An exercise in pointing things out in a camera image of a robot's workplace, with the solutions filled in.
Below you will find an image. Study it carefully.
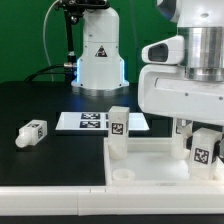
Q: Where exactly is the black camera stand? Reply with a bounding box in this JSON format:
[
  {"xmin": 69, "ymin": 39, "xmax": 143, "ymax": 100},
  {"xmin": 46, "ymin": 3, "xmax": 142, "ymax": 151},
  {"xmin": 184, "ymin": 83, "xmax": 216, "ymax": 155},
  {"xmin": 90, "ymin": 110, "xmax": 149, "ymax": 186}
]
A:
[{"xmin": 56, "ymin": 0, "xmax": 110, "ymax": 84}]

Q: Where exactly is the white marker base plate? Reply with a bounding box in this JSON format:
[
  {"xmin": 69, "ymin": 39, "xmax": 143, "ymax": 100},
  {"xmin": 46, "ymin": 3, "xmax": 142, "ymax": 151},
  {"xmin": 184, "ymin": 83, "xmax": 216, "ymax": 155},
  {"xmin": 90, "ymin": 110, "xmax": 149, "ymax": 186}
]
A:
[{"xmin": 56, "ymin": 112, "xmax": 149, "ymax": 131}]

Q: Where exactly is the white square table top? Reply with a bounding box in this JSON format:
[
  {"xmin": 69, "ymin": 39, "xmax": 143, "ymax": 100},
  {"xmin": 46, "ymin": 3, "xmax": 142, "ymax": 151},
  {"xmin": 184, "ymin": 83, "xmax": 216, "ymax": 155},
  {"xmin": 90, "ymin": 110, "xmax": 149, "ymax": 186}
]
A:
[{"xmin": 104, "ymin": 138, "xmax": 224, "ymax": 186}]

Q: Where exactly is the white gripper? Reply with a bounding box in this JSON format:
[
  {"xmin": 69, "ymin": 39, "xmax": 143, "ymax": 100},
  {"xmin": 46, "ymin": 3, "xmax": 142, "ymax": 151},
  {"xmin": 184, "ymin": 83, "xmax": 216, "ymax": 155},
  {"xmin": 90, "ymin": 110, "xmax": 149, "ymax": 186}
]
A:
[{"xmin": 138, "ymin": 64, "xmax": 224, "ymax": 157}]

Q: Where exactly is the black cable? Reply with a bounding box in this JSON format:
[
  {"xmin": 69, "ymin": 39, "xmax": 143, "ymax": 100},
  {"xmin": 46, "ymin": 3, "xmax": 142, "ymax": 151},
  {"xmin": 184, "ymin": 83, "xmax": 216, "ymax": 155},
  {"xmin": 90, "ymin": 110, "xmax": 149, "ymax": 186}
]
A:
[{"xmin": 23, "ymin": 64, "xmax": 73, "ymax": 83}]

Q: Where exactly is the white front obstacle wall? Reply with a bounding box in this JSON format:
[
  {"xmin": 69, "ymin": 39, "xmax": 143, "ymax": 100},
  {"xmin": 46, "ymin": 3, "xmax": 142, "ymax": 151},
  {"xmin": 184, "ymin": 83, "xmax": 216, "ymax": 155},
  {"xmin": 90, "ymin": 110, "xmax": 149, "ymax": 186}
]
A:
[{"xmin": 0, "ymin": 186, "xmax": 224, "ymax": 216}]

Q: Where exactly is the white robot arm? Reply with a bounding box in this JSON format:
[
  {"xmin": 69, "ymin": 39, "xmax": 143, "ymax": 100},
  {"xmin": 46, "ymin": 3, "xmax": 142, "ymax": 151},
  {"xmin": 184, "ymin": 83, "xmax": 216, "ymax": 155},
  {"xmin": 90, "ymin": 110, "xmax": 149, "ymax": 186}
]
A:
[{"xmin": 74, "ymin": 0, "xmax": 224, "ymax": 153}]

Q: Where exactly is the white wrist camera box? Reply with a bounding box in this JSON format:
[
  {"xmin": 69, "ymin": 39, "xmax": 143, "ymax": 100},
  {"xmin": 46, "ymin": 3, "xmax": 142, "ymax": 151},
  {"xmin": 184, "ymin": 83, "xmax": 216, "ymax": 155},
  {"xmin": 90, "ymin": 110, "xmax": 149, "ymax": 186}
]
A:
[{"xmin": 141, "ymin": 35, "xmax": 184, "ymax": 65}]

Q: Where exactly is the grey cable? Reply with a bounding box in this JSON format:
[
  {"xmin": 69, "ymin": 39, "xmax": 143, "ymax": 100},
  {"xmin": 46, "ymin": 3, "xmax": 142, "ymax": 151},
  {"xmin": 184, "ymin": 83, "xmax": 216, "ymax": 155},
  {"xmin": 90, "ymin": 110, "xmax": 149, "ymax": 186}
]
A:
[{"xmin": 42, "ymin": 0, "xmax": 63, "ymax": 83}]

